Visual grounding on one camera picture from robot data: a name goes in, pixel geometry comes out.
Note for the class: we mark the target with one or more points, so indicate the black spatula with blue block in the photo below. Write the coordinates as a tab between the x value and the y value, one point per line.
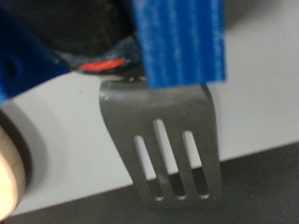
174	124

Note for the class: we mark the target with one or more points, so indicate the silver toaster oven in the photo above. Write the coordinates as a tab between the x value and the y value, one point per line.
62	140

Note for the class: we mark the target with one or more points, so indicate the oval wooden cutting board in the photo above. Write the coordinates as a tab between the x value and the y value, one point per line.
7	168

